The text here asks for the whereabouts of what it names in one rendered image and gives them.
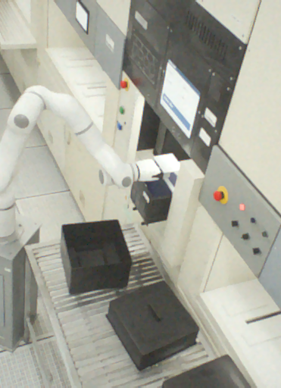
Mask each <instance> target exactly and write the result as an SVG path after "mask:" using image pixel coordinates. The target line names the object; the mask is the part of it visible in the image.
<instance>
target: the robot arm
mask: <svg viewBox="0 0 281 388"><path fill-rule="evenodd" d="M44 110H50V111H51V112H52V113H53V114H55V116H57V117H59V118H61V119H63V120H64V121H66V122H67V125H68V126H69V127H70V128H71V130H72V131H73V132H74V134H75V135H76V137H77V138H78V140H79V141H80V143H81V144H82V145H83V146H84V147H85V149H86V150H87V151H88V153H89V154H90V155H91V156H92V157H93V158H94V159H95V160H96V161H97V162H98V163H99V164H100V165H101V166H102V167H101V168H100V169H99V172H98V176H99V181H100V183H101V185H102V186H112V185H116V186H118V187H120V188H122V189H127V188H129V187H131V185H132V183H133V182H136V181H137V180H138V181H153V180H158V179H164V172H163V171H162V170H161V169H158V164H157V162H156V161H155V160H153V159H151V158H150V159H148V160H142V161H137V162H135V163H134V162H130V163H126V164H125V163H124V162H123V160H122V158H121V157H120V156H118V154H117V153H116V152H115V151H114V150H113V149H112V148H111V147H110V146H109V144H108V143H107V142H105V139H104V138H103V136H102V135H101V133H100V132H99V129H98V128H97V127H96V126H95V125H94V123H93V122H92V119H91V118H90V116H89V115H88V114H87V112H85V109H84V108H83V106H82V105H81V104H80V102H79V100H77V99H76V98H74V97H73V96H71V95H70V94H65V93H57V92H52V91H49V90H48V89H47V88H45V87H44V86H31V87H30V88H28V89H25V90H24V92H23V93H22V96H21V97H20V98H19V100H18V101H17V103H15V106H14V107H13V109H12V111H11V114H10V116H9V118H8V125H7V128H6V130H5V134H3V136H2V139H1V141H0V245H4V244H6V243H12V242H13V241H15V240H18V239H19V238H20V236H21V234H22V232H23V227H22V223H21V222H20V221H19V220H18V219H16V206H14V194H16V189H17V183H18V179H19V174H20V162H19V159H20V157H21V155H22V153H23V151H24V148H25V146H27V143H28V142H29V140H30V136H31V133H32V131H33V128H34V126H35V124H36V122H37V121H38V119H39V117H40V115H41V113H42V112H43V111H44ZM161 171H162V172H161Z"/></svg>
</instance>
